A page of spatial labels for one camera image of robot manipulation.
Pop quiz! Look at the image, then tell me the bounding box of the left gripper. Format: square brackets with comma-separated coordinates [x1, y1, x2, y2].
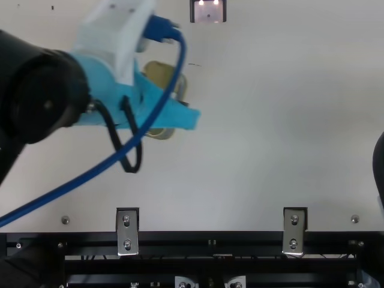
[70, 51, 202, 137]

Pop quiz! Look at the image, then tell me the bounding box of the small square scanner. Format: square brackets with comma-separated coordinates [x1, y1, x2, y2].
[189, 0, 227, 24]

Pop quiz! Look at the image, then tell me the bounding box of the black cable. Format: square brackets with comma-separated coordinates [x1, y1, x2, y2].
[89, 95, 142, 174]

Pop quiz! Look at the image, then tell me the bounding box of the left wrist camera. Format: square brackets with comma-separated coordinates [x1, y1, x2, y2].
[73, 0, 159, 87]

